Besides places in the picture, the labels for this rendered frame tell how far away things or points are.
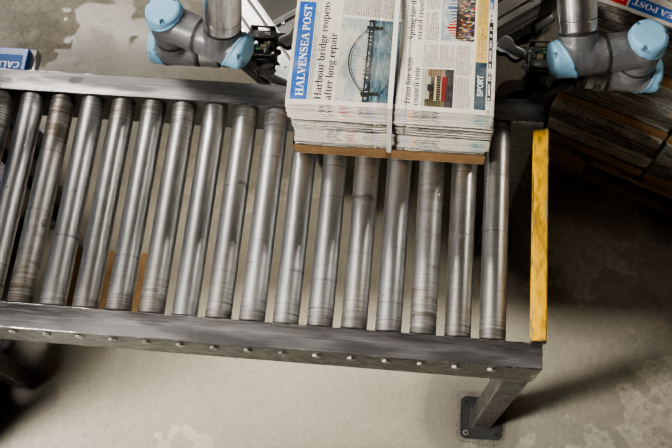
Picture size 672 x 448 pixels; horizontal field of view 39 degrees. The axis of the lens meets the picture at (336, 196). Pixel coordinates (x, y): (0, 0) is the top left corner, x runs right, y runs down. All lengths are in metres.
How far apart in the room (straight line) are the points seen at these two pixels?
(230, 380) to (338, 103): 1.12
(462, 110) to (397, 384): 1.08
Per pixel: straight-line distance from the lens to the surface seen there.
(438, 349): 1.76
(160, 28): 1.90
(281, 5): 2.76
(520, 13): 2.74
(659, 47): 1.88
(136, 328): 1.82
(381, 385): 2.56
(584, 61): 1.86
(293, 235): 1.82
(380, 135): 1.78
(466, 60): 1.72
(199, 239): 1.85
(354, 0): 1.77
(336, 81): 1.69
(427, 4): 1.77
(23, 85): 2.09
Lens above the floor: 2.52
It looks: 69 degrees down
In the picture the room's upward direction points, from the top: 6 degrees counter-clockwise
